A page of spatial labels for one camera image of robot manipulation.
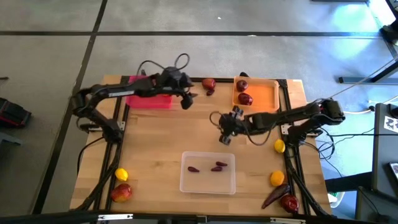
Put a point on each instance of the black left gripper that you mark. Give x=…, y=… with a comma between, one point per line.
x=177, y=85

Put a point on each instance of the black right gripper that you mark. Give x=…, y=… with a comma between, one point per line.
x=233, y=124

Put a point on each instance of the small purple eggplant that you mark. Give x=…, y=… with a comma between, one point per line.
x=216, y=169
x=221, y=163
x=193, y=169
x=210, y=92

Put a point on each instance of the dark red apple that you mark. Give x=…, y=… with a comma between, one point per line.
x=242, y=85
x=289, y=203
x=245, y=99

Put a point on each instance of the red and yellow apple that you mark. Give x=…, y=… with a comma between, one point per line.
x=121, y=193

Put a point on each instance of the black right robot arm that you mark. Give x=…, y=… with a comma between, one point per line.
x=280, y=116

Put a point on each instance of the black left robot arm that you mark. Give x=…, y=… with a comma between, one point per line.
x=118, y=91

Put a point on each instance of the pink plastic basket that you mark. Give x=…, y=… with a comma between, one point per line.
x=149, y=102

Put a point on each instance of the orange plastic basket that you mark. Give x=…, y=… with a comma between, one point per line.
x=264, y=95

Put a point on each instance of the yellow lemon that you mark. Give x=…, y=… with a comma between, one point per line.
x=121, y=175
x=279, y=146

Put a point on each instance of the small black object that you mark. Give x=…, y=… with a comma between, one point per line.
x=244, y=74

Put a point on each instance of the translucent clear plastic bin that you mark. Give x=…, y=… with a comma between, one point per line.
x=205, y=183

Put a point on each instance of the orange fruit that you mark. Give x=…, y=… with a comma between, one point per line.
x=277, y=178

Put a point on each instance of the large dark purple eggplant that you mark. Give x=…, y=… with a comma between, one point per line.
x=276, y=193

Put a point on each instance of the white bucket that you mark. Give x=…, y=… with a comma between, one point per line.
x=337, y=199

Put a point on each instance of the black stand leg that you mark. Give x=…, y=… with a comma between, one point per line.
x=367, y=77

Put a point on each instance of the dark cabinet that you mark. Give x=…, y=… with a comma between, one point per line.
x=384, y=149

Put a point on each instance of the black and white marker tag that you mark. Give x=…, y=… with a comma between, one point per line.
x=391, y=124

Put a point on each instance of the red and black case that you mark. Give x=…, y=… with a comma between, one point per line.
x=14, y=113

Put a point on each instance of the black stand foot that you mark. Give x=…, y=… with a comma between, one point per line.
x=390, y=32

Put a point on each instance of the grey floor item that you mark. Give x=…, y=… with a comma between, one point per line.
x=9, y=138

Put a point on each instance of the black front crossbar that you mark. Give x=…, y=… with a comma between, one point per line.
x=46, y=218

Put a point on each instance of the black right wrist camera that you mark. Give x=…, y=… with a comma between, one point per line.
x=229, y=124

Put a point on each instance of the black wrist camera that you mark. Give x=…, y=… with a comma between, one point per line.
x=171, y=72
x=229, y=124

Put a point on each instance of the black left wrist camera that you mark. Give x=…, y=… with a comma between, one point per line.
x=171, y=72

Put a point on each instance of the silver metal bracket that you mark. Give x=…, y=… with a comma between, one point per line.
x=115, y=216
x=287, y=220

